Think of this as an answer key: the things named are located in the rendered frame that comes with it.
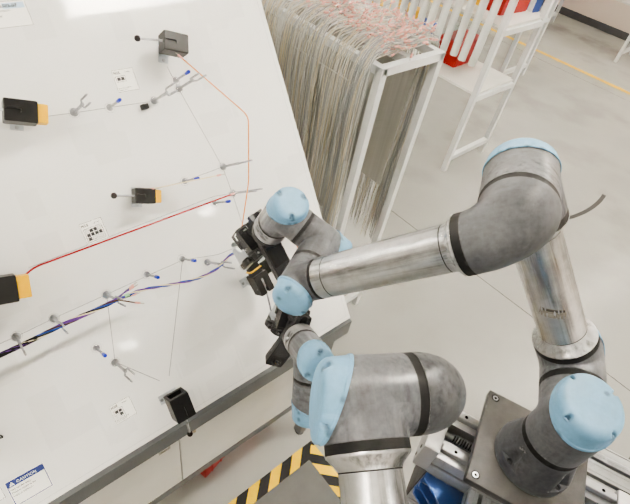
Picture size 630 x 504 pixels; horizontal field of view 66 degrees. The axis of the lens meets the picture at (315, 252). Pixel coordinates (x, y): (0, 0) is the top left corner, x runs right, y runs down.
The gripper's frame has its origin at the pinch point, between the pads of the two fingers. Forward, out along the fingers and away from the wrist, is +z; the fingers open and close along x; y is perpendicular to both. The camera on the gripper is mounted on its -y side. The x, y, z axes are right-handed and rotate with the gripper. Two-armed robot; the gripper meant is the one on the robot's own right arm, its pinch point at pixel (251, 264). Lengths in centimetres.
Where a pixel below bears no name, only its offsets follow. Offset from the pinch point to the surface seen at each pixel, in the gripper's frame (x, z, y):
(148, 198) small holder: 14.7, -11.4, 24.0
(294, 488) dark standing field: 6, 91, -77
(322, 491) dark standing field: -1, 88, -85
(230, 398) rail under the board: 20.1, 19.3, -24.6
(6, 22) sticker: 20, -23, 65
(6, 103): 30, -24, 48
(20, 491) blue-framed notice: 67, 12, -10
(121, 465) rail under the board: 50, 17, -20
